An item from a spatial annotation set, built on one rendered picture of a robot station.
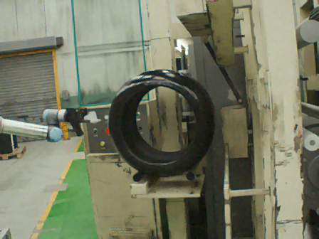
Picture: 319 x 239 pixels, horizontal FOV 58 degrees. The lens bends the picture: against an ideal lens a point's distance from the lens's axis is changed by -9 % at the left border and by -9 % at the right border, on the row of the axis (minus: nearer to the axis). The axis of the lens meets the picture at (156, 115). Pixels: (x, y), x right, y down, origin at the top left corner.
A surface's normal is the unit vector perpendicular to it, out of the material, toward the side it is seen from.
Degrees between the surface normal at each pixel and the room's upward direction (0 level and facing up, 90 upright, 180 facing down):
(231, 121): 90
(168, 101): 90
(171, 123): 90
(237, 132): 90
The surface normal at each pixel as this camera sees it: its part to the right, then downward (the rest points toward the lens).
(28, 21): 0.17, 0.07
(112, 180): -0.22, 0.11
